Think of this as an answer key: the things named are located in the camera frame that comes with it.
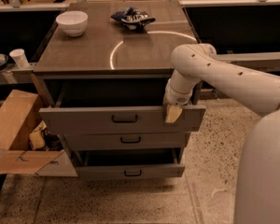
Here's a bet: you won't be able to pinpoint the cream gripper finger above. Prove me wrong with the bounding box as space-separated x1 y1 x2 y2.
165 105 183 123

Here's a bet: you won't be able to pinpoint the grey top drawer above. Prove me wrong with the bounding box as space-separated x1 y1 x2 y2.
39 105 205 135

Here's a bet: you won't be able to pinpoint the grey drawer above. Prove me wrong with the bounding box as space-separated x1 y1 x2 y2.
76 148 185 180
64 133 190 150
39 105 205 135

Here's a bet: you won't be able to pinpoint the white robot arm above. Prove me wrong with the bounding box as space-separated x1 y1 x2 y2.
163 44 280 224

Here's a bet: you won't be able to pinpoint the grey bottom drawer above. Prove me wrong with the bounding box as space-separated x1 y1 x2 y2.
76 148 185 180

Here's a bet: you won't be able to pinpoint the grey drawer cabinet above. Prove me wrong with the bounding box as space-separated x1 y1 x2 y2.
34 1 195 170

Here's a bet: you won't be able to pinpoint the grey middle drawer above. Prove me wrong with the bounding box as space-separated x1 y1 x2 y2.
64 133 190 150

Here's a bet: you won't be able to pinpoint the open cardboard box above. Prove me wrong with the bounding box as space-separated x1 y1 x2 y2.
0 90 77 177

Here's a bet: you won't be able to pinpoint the blue crumpled snack bag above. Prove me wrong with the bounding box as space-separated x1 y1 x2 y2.
111 7 156 30

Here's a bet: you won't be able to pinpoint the white ceramic bowl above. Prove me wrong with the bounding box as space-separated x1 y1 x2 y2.
56 11 88 36

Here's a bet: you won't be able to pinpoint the items inside cardboard box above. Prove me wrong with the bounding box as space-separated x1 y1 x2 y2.
29 121 63 151

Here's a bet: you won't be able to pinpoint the white paper cup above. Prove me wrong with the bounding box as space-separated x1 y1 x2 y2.
9 49 29 68

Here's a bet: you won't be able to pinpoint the metal shelf rail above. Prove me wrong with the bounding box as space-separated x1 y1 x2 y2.
217 52 280 72

